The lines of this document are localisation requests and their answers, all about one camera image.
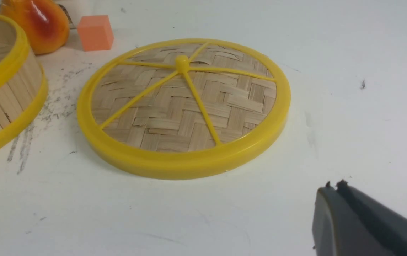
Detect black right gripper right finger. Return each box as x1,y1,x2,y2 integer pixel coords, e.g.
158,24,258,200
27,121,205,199
336,180,407,256

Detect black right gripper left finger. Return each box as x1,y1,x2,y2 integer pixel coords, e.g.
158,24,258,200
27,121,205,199
312,182,394,256

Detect yellow woven bamboo steamer lid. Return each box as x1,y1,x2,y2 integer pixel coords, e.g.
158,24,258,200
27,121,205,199
77,38,291,180

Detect bamboo steamer basket yellow rims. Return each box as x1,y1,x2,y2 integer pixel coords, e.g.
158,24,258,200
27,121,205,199
0,15,48,148

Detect orange foam cube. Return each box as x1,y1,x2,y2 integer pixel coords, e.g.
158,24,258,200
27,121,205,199
77,15,114,52

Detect orange toy pear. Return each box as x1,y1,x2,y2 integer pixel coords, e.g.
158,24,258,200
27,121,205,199
0,0,70,55

